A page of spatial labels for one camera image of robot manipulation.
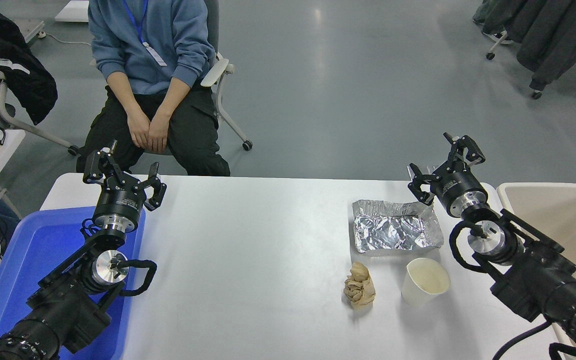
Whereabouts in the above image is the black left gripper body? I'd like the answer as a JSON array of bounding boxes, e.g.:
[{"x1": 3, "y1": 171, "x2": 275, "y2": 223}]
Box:
[{"x1": 93, "y1": 185, "x2": 148, "y2": 221}]

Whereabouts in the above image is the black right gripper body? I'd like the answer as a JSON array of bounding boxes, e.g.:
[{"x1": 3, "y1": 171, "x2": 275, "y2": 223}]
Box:
[{"x1": 430, "y1": 169, "x2": 489, "y2": 213}]

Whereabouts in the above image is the white paper cup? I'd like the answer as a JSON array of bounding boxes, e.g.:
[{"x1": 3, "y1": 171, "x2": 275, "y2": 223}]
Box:
[{"x1": 401, "y1": 257, "x2": 451, "y2": 307}]

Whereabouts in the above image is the crumpled tan paper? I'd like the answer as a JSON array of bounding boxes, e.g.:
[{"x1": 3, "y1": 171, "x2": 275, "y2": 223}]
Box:
[{"x1": 343, "y1": 261, "x2": 376, "y2": 310}]

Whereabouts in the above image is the person's right hand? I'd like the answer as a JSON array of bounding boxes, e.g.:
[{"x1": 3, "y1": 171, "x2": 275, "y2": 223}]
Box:
[{"x1": 127, "y1": 107, "x2": 152, "y2": 149}]

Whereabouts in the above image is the person's left hand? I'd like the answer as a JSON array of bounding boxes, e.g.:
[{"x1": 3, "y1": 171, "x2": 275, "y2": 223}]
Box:
[{"x1": 147, "y1": 112, "x2": 171, "y2": 154}]

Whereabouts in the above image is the crumpled silver foil tray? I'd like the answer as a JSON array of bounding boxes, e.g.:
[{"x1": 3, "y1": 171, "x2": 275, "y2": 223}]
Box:
[{"x1": 352, "y1": 199, "x2": 445, "y2": 255}]

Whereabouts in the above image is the blue plastic tray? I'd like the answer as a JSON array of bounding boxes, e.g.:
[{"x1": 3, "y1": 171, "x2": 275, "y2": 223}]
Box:
[{"x1": 0, "y1": 206, "x2": 146, "y2": 360}]

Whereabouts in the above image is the white office chair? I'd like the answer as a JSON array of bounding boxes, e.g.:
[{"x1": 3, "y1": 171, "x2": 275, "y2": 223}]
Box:
[
  {"x1": 143, "y1": 0, "x2": 254, "y2": 156},
  {"x1": 486, "y1": 30, "x2": 544, "y2": 100},
  {"x1": 0, "y1": 67, "x2": 81, "y2": 157}
]

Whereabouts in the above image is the large pale bin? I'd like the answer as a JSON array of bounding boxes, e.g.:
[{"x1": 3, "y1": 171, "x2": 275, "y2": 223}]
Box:
[{"x1": 496, "y1": 182, "x2": 576, "y2": 360}]

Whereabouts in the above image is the black jacket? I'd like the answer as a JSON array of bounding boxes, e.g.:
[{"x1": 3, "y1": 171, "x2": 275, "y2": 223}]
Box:
[{"x1": 0, "y1": 0, "x2": 59, "y2": 126}]

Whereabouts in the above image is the dark grey coat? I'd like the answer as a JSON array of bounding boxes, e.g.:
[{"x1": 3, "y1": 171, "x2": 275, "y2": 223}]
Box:
[{"x1": 473, "y1": 0, "x2": 576, "y2": 92}]

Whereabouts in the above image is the person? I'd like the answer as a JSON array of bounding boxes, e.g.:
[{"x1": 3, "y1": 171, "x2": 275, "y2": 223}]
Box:
[{"x1": 75, "y1": 0, "x2": 231, "y2": 177}]

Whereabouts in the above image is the white flat board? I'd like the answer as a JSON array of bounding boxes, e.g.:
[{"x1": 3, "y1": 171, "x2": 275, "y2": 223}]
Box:
[{"x1": 54, "y1": 0, "x2": 90, "y2": 23}]

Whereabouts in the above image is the white badge on blue lanyard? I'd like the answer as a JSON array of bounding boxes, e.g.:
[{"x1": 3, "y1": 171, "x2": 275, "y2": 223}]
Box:
[{"x1": 122, "y1": 0, "x2": 168, "y2": 67}]

